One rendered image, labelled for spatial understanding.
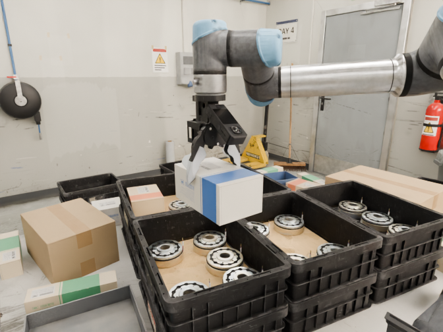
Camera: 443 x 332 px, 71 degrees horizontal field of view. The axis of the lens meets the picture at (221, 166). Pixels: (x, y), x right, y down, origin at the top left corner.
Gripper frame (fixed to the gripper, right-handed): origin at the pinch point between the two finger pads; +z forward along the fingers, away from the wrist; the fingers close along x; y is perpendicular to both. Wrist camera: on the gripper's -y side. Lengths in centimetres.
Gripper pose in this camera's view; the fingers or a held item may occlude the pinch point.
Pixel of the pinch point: (216, 180)
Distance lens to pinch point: 75.0
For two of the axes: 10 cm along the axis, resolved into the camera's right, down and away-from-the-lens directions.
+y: -5.8, -2.2, 7.9
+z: 0.1, 9.6, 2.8
